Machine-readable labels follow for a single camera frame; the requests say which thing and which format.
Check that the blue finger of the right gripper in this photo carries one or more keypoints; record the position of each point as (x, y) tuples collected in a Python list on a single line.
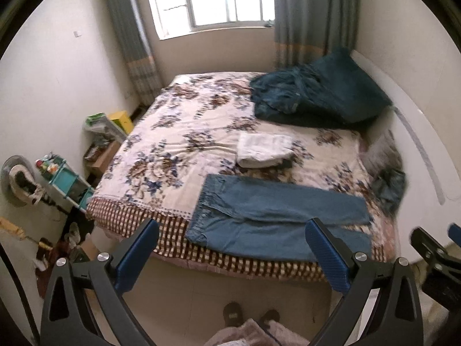
[(454, 232)]

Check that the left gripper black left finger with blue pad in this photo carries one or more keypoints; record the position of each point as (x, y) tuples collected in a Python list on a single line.
[(67, 318)]

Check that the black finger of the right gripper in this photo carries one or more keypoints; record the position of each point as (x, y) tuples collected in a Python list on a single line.
[(430, 250)]

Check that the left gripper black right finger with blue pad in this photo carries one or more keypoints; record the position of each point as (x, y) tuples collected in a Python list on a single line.
[(396, 317)]

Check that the blue denim jeans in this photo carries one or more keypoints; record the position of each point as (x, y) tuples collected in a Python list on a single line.
[(251, 218)]

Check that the white bed headboard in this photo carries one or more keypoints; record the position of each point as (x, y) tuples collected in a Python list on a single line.
[(432, 194)]

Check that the small dark grey garment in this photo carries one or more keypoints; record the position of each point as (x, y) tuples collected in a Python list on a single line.
[(388, 188)]

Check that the grey pillow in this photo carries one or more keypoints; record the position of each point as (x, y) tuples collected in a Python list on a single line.
[(382, 155)]

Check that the right dark slipper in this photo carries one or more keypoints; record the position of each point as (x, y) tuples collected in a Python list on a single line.
[(269, 316)]

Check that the white electric fan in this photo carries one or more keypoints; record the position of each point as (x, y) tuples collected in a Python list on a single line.
[(18, 184)]

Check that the teal storage shelf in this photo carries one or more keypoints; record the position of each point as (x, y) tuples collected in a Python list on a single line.
[(65, 180)]

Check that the cardboard box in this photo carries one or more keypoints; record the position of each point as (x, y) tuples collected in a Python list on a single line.
[(98, 158)]

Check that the dark teal quilt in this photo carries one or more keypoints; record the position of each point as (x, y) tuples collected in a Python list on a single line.
[(332, 92)]

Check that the green white bag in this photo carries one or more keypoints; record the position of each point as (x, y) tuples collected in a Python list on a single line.
[(100, 124)]

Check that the folded white cloth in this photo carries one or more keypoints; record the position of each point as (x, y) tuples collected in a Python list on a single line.
[(262, 150)]

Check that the yellow box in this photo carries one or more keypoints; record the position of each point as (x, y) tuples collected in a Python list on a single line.
[(123, 121)]

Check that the floral bed blanket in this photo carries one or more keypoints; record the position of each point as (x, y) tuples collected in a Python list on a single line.
[(190, 131)]

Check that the left grey-green curtain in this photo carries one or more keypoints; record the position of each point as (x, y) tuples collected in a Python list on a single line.
[(136, 49)]

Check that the grey-green curtain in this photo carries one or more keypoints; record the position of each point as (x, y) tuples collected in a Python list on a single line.
[(305, 30), (136, 49)]

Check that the right grey-green curtain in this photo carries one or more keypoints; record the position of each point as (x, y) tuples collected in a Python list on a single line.
[(305, 30)]

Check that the bright window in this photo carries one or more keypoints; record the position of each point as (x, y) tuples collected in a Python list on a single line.
[(176, 18)]

